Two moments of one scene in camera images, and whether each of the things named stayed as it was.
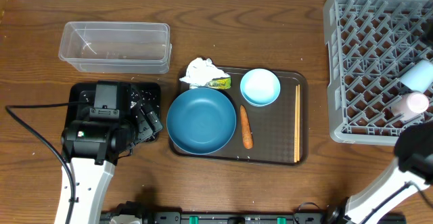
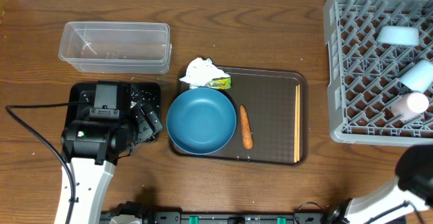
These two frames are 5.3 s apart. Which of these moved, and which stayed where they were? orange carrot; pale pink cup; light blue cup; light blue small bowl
Moved: light blue small bowl
Stayed: light blue cup; orange carrot; pale pink cup
